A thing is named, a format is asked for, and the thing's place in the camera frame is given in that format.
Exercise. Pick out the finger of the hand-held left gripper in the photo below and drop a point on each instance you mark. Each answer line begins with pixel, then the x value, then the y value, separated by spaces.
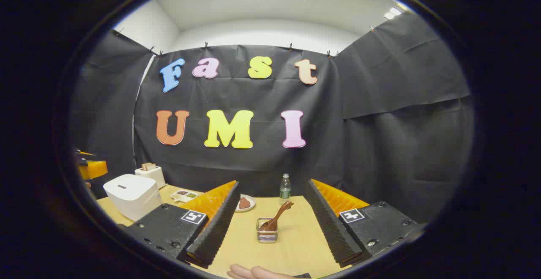
pixel 95 170
pixel 84 153

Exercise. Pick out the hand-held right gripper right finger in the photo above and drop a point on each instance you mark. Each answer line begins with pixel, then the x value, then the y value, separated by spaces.
pixel 329 224

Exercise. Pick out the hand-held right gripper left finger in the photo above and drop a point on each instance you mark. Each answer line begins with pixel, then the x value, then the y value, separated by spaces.
pixel 215 228

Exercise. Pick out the white rice cooker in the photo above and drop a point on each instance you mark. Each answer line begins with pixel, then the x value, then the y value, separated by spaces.
pixel 131 194

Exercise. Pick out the brown wooden spoon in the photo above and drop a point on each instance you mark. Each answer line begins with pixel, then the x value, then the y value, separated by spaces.
pixel 281 213

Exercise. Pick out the white round plate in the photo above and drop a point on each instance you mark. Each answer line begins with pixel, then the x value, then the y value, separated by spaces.
pixel 252 203

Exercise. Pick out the white divided grain dish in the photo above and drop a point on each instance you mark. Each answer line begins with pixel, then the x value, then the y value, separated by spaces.
pixel 184 195

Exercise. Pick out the clear plastic water bottle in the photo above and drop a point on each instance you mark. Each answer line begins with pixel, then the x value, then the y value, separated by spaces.
pixel 285 192

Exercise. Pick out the white toaster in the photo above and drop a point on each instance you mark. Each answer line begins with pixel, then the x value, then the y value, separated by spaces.
pixel 154 177

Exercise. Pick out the black backdrop cloth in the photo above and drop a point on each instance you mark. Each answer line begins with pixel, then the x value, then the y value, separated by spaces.
pixel 262 160

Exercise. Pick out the ceiling light panel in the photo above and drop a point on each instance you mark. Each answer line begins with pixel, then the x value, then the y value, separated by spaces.
pixel 392 13

